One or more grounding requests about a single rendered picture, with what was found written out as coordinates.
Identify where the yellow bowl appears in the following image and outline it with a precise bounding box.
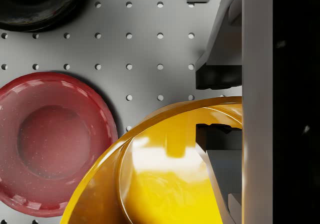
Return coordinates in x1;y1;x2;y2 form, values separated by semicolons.
60;96;243;224

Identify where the black plate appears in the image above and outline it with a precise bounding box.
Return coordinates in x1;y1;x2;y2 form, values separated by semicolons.
0;0;87;32

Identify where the red plate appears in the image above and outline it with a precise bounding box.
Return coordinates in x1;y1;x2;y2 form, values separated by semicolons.
0;71;119;218

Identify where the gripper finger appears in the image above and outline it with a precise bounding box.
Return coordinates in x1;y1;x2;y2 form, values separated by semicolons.
195;123;243;224
195;0;243;90

